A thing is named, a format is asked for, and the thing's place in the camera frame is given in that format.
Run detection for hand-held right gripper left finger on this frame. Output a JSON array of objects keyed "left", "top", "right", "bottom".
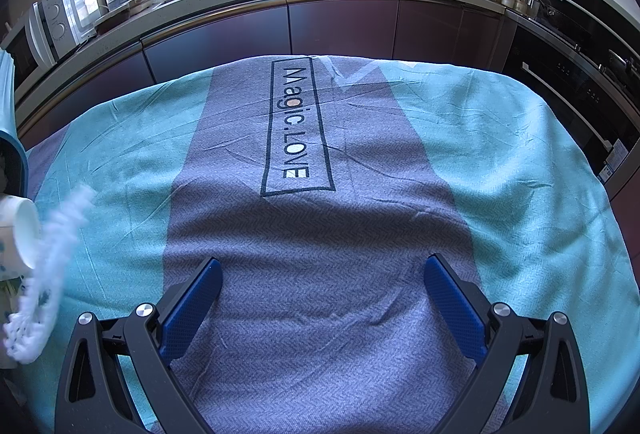
[{"left": 54, "top": 256, "right": 223, "bottom": 434}]

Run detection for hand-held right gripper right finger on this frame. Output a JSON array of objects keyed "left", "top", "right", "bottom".
[{"left": 422, "top": 253, "right": 588, "bottom": 434}]

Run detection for white foam fruit net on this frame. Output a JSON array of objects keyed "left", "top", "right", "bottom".
[{"left": 1, "top": 185, "right": 97, "bottom": 363}]

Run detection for white paper cup blue print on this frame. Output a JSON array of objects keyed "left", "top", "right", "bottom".
[{"left": 0, "top": 195, "right": 42, "bottom": 277}]

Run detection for teal grey printed tablecloth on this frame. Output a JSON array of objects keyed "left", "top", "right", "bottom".
[{"left": 20, "top": 54, "right": 633, "bottom": 434}]

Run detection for black built-in oven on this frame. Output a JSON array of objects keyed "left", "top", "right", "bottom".
[{"left": 502, "top": 21, "right": 640, "bottom": 200}]

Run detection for dark red kitchen cabinets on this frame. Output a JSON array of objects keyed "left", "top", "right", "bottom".
[{"left": 12, "top": 0, "right": 518, "bottom": 150}]

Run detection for white microwave oven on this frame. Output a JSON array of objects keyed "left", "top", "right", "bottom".
[{"left": 0, "top": 0, "right": 96, "bottom": 80}]

